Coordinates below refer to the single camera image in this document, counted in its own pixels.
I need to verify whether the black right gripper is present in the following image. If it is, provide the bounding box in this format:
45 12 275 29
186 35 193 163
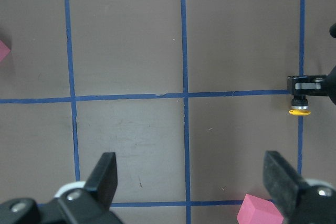
286 66 336 104

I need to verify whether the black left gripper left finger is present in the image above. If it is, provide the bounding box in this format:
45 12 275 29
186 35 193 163
83 152 118 208

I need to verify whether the pink cube far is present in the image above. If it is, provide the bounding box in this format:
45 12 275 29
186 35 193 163
0 40 11 61

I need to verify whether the pink cube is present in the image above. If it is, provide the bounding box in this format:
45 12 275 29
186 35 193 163
237 194 284 224
0 40 11 61

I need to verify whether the pink cube centre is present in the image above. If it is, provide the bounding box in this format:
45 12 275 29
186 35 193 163
237 194 284 224

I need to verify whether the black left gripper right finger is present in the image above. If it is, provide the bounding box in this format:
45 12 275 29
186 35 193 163
263 151 309 219

